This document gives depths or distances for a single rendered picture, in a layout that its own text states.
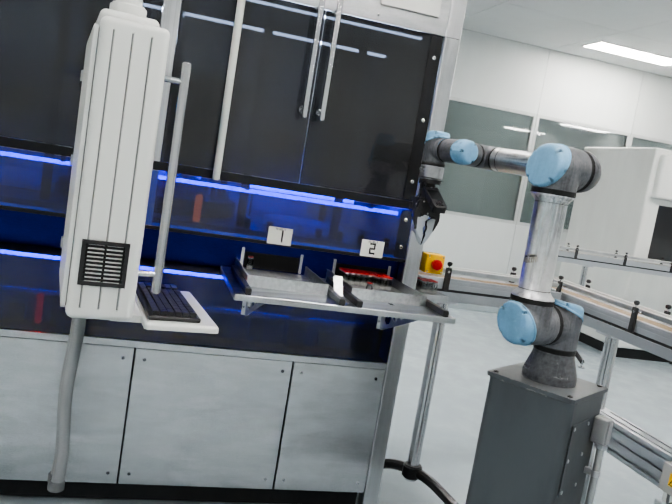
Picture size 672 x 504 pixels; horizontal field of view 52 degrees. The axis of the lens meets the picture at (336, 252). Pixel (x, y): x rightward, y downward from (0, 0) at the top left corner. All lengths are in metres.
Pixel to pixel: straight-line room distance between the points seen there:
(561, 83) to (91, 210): 6.88
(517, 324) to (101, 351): 1.36
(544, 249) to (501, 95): 6.03
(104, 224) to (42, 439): 0.99
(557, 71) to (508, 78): 0.59
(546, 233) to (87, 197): 1.17
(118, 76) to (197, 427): 1.29
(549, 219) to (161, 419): 1.46
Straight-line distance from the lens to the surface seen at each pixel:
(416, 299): 2.31
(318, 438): 2.65
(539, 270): 1.90
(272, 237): 2.41
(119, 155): 1.82
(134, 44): 1.83
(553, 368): 2.02
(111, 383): 2.50
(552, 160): 1.87
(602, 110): 8.50
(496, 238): 7.92
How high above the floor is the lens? 1.27
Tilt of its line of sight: 6 degrees down
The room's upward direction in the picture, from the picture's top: 9 degrees clockwise
